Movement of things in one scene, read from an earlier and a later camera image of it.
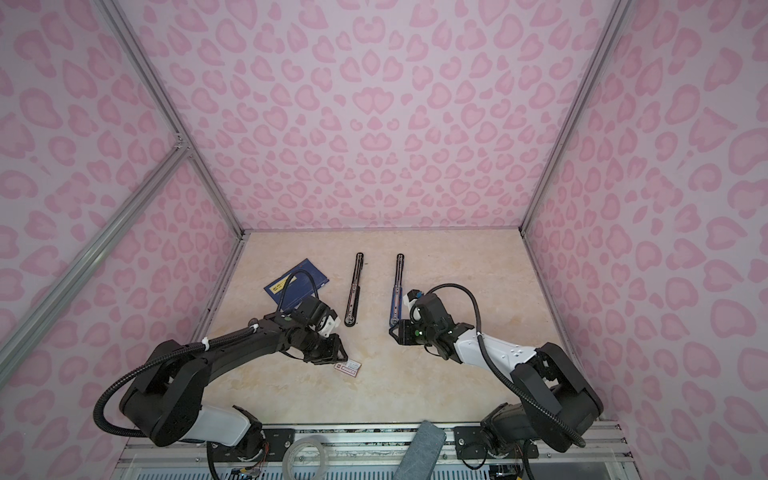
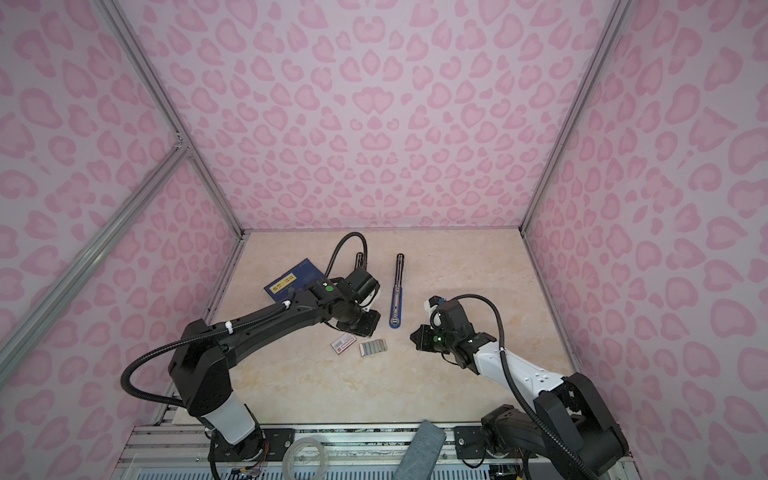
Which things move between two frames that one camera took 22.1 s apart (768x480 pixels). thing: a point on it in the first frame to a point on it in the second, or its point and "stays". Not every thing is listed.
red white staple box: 350,367 to 342,343
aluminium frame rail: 21,329 stays
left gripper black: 332,354 to 369,330
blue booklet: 299,287 stays
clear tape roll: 289,453 stays
